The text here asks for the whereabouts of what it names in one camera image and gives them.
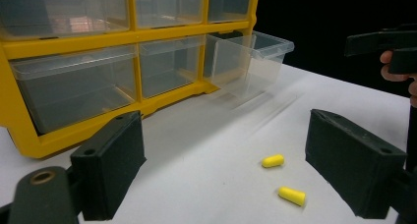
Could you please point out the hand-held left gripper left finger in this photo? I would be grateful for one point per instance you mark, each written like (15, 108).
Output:
(109, 165)

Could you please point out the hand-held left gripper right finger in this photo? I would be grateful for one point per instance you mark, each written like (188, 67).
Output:
(355, 171)

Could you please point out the yellow foam earplug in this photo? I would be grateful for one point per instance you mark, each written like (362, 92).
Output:
(292, 196)
(272, 160)

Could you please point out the yellow plastic drawer cabinet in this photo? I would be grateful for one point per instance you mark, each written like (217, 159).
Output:
(98, 39)

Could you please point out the clear plastic drawer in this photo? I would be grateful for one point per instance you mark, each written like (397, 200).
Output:
(229, 3)
(65, 11)
(168, 6)
(170, 67)
(75, 89)
(249, 63)

